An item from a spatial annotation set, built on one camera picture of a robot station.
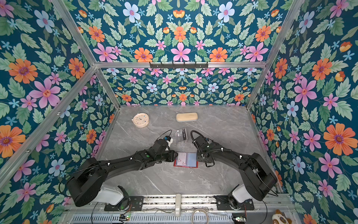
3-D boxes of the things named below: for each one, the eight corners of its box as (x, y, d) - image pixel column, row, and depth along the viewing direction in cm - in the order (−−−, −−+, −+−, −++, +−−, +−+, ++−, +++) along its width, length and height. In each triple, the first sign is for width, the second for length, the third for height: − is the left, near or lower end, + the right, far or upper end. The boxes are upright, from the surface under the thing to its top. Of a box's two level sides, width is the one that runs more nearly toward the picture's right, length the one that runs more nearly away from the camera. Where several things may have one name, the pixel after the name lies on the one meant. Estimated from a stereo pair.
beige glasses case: (176, 122, 111) (175, 119, 108) (176, 115, 116) (176, 112, 113) (197, 122, 111) (198, 119, 108) (197, 115, 116) (197, 112, 113)
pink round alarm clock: (131, 127, 108) (130, 124, 106) (135, 115, 116) (134, 112, 114) (147, 127, 108) (146, 124, 106) (150, 115, 116) (149, 112, 114)
